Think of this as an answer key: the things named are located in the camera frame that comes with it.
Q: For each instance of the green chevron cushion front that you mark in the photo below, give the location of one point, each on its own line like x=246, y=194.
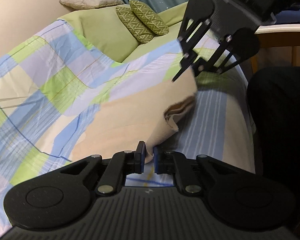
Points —
x=134, y=25

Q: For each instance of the green chevron cushion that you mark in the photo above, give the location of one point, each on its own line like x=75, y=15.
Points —
x=134, y=25
x=149, y=17

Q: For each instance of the grey quilted pillow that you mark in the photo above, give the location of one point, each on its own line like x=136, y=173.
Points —
x=90, y=4

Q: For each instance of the beige garment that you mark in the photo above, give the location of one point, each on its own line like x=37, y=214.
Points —
x=151, y=115

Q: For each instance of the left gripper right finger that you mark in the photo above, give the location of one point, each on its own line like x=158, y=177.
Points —
x=182, y=170

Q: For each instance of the white wooden shelf board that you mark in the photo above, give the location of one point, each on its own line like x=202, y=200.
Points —
x=279, y=28

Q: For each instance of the plaid blue green sheet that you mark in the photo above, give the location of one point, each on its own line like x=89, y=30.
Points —
x=53, y=84

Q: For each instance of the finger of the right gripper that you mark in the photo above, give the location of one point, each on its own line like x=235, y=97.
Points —
x=217, y=61
x=188, y=38

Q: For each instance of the green chevron cushion back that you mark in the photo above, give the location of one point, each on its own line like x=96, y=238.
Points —
x=149, y=17

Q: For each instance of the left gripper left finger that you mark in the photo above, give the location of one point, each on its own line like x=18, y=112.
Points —
x=116, y=169

